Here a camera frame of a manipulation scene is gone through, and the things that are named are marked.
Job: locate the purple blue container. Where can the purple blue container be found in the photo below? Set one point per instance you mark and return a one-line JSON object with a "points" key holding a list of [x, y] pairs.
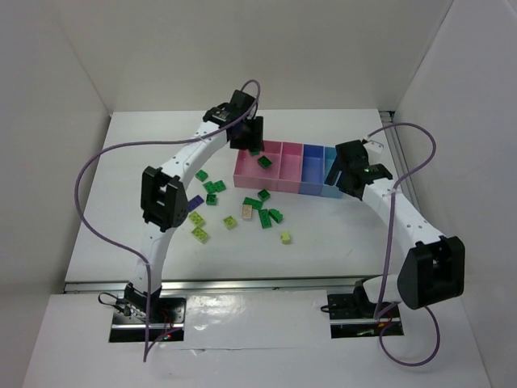
{"points": [[312, 170]]}

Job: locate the aluminium rail front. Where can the aluminium rail front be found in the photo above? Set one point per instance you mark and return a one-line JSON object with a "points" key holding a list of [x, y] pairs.
{"points": [[183, 286]]}

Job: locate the lime lego brick middle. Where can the lime lego brick middle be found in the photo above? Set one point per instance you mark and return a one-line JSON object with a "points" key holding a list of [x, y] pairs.
{"points": [[229, 222]]}

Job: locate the purple lego brick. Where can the purple lego brick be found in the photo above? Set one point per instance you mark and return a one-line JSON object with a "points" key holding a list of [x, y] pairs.
{"points": [[195, 202]]}

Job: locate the aluminium rail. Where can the aluminium rail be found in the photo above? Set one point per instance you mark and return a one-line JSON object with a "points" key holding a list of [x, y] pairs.
{"points": [[183, 286], [399, 159]]}

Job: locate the aluminium rail right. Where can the aluminium rail right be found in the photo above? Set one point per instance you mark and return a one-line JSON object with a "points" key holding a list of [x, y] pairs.
{"points": [[399, 159]]}

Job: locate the green lego brick small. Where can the green lego brick small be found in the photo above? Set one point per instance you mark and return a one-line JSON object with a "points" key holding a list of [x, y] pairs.
{"points": [[211, 199]]}

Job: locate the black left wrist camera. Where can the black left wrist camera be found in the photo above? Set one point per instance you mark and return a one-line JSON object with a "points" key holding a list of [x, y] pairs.
{"points": [[238, 108]]}

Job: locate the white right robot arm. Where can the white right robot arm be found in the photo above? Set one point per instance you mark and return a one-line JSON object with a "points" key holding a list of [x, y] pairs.
{"points": [[432, 267]]}

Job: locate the lime lego brick lower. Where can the lime lego brick lower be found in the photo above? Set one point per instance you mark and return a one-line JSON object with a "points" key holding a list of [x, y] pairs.
{"points": [[199, 234]]}

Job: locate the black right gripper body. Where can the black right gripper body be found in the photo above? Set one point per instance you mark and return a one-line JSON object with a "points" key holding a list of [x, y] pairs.
{"points": [[342, 175]]}

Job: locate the tan lego brick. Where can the tan lego brick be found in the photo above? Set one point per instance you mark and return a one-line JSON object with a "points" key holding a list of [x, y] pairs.
{"points": [[247, 212]]}

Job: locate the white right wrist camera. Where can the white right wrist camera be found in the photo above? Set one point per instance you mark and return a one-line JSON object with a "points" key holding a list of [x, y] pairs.
{"points": [[373, 147]]}

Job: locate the large pink container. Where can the large pink container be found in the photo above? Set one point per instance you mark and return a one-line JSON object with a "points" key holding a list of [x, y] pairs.
{"points": [[249, 174]]}

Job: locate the green long lego brick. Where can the green long lego brick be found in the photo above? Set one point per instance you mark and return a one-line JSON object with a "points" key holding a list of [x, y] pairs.
{"points": [[265, 218]]}

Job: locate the small pink container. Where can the small pink container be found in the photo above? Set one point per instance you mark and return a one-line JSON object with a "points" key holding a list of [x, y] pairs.
{"points": [[290, 167]]}

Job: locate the lime lego brick right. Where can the lime lego brick right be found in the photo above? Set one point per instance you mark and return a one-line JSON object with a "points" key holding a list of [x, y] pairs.
{"points": [[285, 237]]}

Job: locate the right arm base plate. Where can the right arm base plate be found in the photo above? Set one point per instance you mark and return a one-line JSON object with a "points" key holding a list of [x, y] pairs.
{"points": [[351, 316]]}

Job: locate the green flat lego brick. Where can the green flat lego brick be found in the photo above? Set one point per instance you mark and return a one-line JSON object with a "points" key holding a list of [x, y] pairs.
{"points": [[255, 204]]}

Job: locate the lime lego brick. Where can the lime lego brick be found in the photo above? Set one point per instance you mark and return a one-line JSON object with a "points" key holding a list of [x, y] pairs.
{"points": [[196, 219], [285, 237], [199, 234], [229, 222]]}

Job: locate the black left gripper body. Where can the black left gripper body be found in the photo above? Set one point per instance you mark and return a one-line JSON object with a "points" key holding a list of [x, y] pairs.
{"points": [[250, 135]]}

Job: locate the green lego brick pair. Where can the green lego brick pair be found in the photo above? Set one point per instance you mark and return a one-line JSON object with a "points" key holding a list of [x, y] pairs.
{"points": [[220, 186], [210, 187]]}

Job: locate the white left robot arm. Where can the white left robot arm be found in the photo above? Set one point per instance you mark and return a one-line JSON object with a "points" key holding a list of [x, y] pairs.
{"points": [[165, 204]]}

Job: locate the lime lego brick upper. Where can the lime lego brick upper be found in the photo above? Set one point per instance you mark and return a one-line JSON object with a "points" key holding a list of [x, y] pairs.
{"points": [[196, 219]]}

